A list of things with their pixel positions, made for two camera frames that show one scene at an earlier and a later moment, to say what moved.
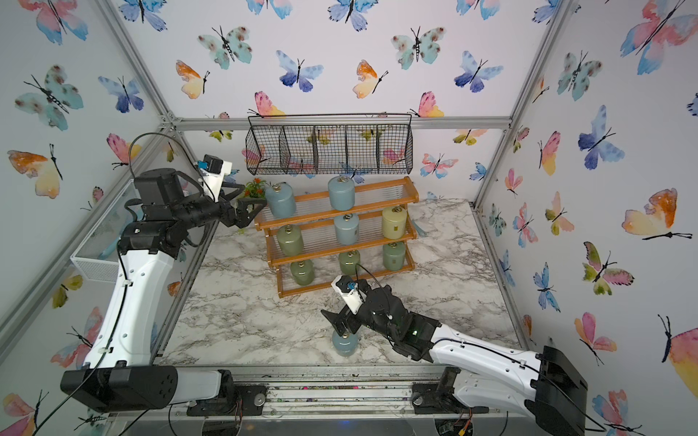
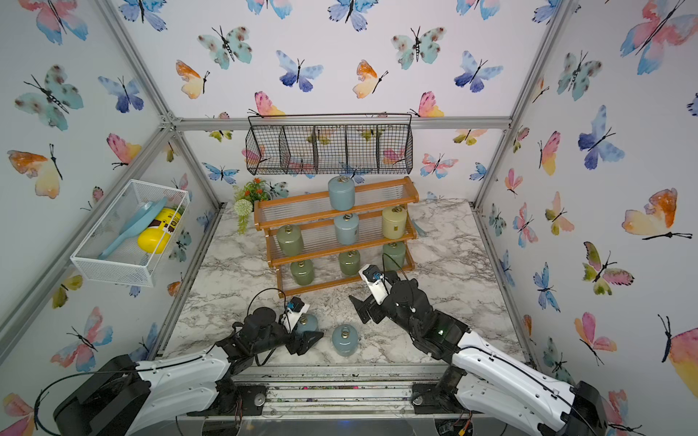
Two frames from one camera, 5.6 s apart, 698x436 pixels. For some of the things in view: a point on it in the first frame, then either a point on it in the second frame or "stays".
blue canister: x=341 y=192 stays
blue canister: x=346 y=344 stays
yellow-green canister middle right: x=393 y=222 stays
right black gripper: x=336 y=321 -> x=373 y=308
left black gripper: x=243 y=221 -> x=302 y=346
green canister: x=291 y=239 stays
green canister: x=393 y=255 stays
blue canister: x=281 y=200 -> x=307 y=322
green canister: x=303 y=272 stays
